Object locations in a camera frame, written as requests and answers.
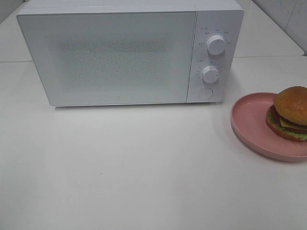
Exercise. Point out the round white door button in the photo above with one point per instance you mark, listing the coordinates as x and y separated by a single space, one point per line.
205 94

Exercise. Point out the white timer knob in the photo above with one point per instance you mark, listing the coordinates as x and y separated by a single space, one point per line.
210 74

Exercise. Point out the pink round plate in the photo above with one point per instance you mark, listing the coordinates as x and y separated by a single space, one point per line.
248 121

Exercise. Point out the burger with lettuce and cheese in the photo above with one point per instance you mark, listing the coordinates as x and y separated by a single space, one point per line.
287 117

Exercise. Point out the white microwave door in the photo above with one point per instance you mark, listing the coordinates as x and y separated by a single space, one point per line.
101 59

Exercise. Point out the white microwave oven body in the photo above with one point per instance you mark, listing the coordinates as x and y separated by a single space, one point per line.
213 17

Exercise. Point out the upper white power knob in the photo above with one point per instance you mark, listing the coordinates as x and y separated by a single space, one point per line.
216 44

